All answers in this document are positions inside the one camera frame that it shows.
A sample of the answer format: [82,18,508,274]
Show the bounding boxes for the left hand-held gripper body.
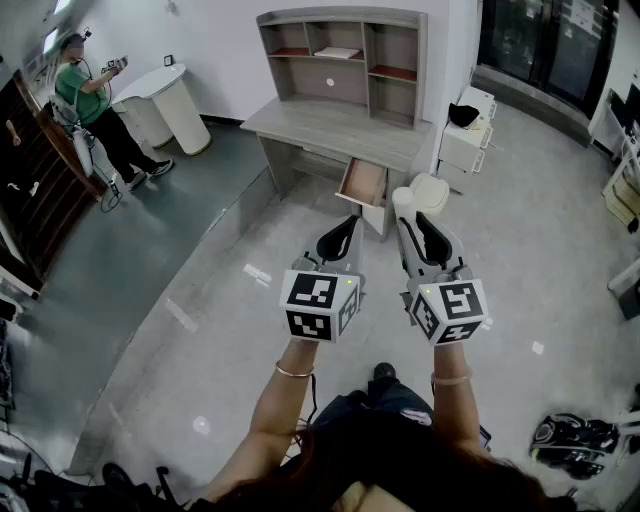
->
[278,252,370,346]

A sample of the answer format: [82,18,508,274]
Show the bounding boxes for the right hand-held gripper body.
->
[399,263,495,347]

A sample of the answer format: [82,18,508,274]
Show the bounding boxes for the white towel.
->
[391,185,417,221]

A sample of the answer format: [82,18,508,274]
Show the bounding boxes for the wooden desk drawer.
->
[334,156,390,209]

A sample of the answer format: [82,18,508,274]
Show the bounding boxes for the person's left forearm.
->
[199,339,321,504]

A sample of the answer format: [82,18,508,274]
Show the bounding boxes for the person's right forearm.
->
[429,342,494,457]

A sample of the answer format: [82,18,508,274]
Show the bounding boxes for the white rolling cabinet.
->
[437,84,499,196]

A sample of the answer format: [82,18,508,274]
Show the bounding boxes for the cream round stool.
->
[408,172,451,217]

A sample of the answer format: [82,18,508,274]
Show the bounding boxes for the person's dark trousers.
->
[310,377,436,441]

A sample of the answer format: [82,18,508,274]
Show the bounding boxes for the grey wooden desk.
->
[239,94,435,245]

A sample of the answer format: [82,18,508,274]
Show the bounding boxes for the black backpack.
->
[529,412,621,482]

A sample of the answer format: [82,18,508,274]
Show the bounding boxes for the white office desk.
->
[588,82,640,231]

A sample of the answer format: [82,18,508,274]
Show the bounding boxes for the dark glass door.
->
[477,0,621,117]

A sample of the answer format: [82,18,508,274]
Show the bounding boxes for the black office chair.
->
[0,452,179,512]

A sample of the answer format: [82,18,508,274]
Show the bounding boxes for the dark wooden slatted door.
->
[0,69,109,296]

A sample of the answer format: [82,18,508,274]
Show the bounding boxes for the pink bracelet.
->
[430,367,474,387]

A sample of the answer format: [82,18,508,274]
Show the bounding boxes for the gold bracelet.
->
[274,360,316,380]

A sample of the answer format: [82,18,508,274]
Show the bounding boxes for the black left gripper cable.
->
[287,372,319,454]

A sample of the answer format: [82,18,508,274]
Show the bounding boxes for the black floor cable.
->
[99,167,125,214]

